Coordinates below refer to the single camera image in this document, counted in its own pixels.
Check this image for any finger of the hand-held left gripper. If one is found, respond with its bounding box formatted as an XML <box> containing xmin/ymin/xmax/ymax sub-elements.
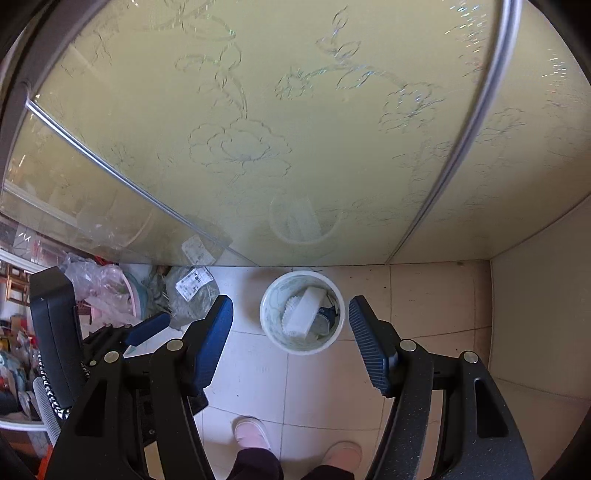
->
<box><xmin>85</xmin><ymin>314</ymin><xmax>171</xmax><ymax>361</ymax></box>

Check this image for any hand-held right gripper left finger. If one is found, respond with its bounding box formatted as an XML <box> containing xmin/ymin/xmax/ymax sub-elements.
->
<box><xmin>44</xmin><ymin>294</ymin><xmax>234</xmax><ymax>480</ymax></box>

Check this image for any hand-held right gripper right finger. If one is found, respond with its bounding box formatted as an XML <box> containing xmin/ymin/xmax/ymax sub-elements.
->
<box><xmin>348</xmin><ymin>295</ymin><xmax>535</xmax><ymax>480</ymax></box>

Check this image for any blue white paper cup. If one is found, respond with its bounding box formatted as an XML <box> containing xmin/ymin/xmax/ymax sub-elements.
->
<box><xmin>316</xmin><ymin>305</ymin><xmax>341</xmax><ymax>335</ymax></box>

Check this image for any white plastic bucket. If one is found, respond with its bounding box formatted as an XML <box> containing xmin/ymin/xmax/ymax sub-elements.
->
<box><xmin>259</xmin><ymin>271</ymin><xmax>346</xmax><ymax>355</ymax></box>

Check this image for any pink plastic basin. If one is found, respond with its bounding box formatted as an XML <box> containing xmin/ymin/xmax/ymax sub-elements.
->
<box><xmin>92</xmin><ymin>272</ymin><xmax>151</xmax><ymax>319</ymax></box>

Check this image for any pile of household clutter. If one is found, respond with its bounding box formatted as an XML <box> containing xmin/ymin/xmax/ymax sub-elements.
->
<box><xmin>0</xmin><ymin>258</ymin><xmax>47</xmax><ymax>416</ymax></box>

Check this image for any grey plastic bag with label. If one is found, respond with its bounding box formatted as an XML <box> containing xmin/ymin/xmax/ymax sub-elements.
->
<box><xmin>164</xmin><ymin>265</ymin><xmax>221</xmax><ymax>328</ymax></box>

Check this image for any clear plastic bag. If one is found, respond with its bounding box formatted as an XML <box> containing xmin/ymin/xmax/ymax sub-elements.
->
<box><xmin>58</xmin><ymin>251</ymin><xmax>125</xmax><ymax>319</ymax></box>

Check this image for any pink slipper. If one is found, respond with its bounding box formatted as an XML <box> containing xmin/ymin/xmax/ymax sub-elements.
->
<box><xmin>321</xmin><ymin>440</ymin><xmax>363</xmax><ymax>469</ymax></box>
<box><xmin>233</xmin><ymin>415</ymin><xmax>273</xmax><ymax>452</ymax></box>

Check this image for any person's right leg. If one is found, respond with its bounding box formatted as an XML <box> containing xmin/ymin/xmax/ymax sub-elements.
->
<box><xmin>302</xmin><ymin>464</ymin><xmax>356</xmax><ymax>480</ymax></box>

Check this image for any person's leg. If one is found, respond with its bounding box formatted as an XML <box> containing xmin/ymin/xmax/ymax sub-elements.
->
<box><xmin>302</xmin><ymin>464</ymin><xmax>356</xmax><ymax>480</ymax></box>
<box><xmin>224</xmin><ymin>448</ymin><xmax>283</xmax><ymax>480</ymax></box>

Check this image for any person's left leg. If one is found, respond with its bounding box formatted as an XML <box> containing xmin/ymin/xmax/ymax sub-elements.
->
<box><xmin>224</xmin><ymin>448</ymin><xmax>283</xmax><ymax>480</ymax></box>

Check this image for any black white braided cable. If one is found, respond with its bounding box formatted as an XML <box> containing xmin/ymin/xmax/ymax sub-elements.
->
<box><xmin>36</xmin><ymin>355</ymin><xmax>88</xmax><ymax>421</ymax></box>

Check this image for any grey corrugated hose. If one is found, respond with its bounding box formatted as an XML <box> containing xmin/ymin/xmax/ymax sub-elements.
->
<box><xmin>32</xmin><ymin>376</ymin><xmax>63</xmax><ymax>444</ymax></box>

